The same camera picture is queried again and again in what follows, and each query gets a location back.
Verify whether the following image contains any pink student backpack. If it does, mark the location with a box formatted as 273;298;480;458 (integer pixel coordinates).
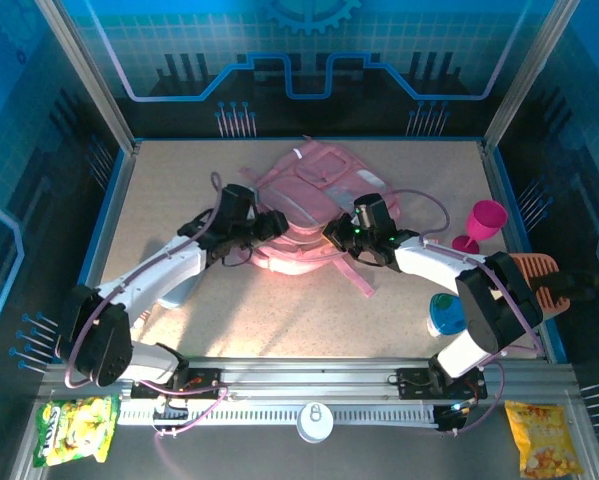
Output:
238;137;403;300

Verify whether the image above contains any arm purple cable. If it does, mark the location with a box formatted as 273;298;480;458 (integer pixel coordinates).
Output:
56;171;230;441
393;188;548;437

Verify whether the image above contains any orange cream utensil holder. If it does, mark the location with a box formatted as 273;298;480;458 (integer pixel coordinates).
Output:
511;252;573;316

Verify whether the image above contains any yellow snack bag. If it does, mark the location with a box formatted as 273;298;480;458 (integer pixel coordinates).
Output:
503;400;585;480

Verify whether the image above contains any white slotted cable duct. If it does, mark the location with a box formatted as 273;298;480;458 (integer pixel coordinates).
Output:
117;403;438;427

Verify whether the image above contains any blue bowl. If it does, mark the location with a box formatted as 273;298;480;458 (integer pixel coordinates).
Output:
427;293;468;339

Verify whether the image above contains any aluminium mounting rail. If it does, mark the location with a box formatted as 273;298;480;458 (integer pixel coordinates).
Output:
38;357;580;400

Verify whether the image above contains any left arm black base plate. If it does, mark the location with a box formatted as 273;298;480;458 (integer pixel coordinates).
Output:
138;367;221;401

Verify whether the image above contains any grey pencil case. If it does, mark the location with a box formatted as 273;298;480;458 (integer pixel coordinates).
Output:
157;277;196;309

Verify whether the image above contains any black tool in holder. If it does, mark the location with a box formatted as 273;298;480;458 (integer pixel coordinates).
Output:
537;268;599;304

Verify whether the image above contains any aluminium frame post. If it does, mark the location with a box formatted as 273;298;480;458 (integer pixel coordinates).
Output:
34;0;139;154
482;0;566;154

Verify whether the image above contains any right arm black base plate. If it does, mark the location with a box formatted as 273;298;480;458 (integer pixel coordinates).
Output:
395;367;489;401

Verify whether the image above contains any magenta plastic goblet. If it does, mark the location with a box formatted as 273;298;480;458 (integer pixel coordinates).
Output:
452;199;509;255

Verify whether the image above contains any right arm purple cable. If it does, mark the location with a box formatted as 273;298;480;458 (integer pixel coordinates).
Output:
393;188;548;437

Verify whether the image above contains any white round can lid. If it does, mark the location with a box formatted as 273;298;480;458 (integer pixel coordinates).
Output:
296;401;335;445

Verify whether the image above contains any green yellow candy bag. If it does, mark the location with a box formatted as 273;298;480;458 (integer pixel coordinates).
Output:
32;394;121;469

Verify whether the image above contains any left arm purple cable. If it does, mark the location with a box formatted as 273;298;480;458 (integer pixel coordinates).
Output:
56;171;230;441

